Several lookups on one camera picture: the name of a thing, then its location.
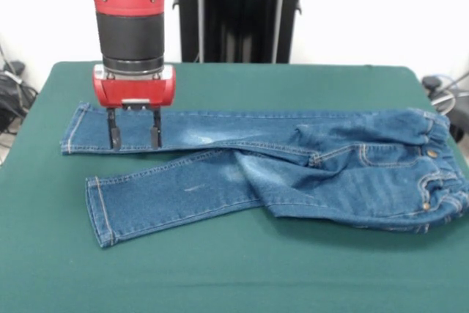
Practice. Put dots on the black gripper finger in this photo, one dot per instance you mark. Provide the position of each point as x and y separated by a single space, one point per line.
157 137
116 139

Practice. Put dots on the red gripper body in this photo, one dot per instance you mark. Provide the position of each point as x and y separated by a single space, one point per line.
135 89

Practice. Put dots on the blue denim jeans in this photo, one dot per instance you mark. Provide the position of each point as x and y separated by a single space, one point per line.
293 181

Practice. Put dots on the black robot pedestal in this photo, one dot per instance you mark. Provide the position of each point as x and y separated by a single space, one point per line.
249 16

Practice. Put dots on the dark green table cloth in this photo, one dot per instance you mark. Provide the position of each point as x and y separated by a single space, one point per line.
234 272

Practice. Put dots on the grey chair base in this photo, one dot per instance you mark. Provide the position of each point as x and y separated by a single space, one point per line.
9 89
432 82

